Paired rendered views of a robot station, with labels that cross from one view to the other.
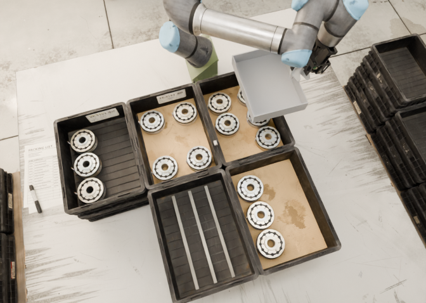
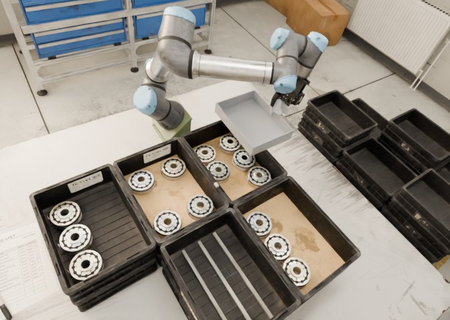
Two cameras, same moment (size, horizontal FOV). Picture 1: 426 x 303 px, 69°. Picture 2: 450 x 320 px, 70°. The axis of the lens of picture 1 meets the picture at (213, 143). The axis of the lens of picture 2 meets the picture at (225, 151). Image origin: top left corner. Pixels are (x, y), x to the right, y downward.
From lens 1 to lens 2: 0.37 m
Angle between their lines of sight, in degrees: 23
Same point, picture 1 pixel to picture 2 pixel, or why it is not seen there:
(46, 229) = not seen: outside the picture
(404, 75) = (338, 122)
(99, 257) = not seen: outside the picture
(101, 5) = (31, 102)
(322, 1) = (296, 39)
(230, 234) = (253, 275)
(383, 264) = (391, 272)
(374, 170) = (351, 193)
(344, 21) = (314, 54)
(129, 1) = (64, 96)
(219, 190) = (228, 234)
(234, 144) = (230, 189)
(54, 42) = not seen: outside the picture
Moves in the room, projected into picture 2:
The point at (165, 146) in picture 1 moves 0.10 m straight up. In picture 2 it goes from (161, 203) to (160, 189)
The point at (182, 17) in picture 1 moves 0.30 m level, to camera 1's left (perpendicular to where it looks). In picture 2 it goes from (181, 61) to (84, 70)
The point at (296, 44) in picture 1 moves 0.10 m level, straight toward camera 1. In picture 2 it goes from (286, 71) to (287, 91)
